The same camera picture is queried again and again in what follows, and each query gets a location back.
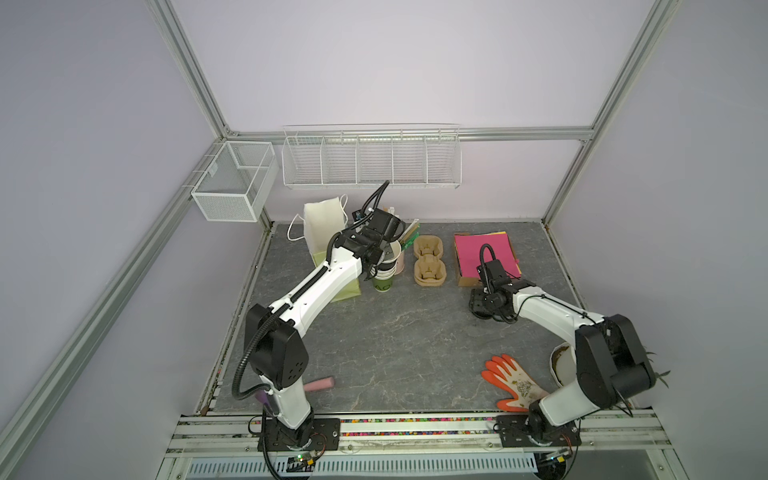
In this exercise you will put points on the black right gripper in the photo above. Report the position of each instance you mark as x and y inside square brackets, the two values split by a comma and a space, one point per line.
[475, 300]

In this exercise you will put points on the paper cups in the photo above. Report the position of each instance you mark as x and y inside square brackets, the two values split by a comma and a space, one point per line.
[383, 273]

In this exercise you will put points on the green white paper bag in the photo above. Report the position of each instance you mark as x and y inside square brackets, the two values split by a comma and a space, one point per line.
[327, 240]

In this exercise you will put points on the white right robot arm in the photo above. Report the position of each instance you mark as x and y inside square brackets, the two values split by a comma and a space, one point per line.
[610, 363]

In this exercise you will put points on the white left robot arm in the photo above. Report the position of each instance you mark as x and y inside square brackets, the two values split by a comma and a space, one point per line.
[274, 356]

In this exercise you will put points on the bundle of wrapped straws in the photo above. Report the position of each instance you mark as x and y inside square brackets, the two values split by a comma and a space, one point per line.
[405, 231]

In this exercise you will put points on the brown pulp cup carrier stack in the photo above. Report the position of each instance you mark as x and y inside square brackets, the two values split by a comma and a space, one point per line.
[429, 269]

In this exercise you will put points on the orange white work glove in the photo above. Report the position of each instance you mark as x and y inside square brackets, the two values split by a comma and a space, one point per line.
[505, 373]

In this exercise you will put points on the potted green plant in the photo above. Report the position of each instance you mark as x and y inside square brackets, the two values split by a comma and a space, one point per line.
[564, 363]

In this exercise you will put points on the long white wire shelf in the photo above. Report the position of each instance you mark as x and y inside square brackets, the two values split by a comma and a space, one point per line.
[366, 155]

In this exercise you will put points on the small white wire basket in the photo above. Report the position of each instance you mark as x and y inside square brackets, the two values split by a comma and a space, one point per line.
[237, 182]

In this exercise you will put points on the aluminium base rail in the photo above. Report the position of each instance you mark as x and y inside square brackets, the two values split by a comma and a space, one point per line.
[409, 446]

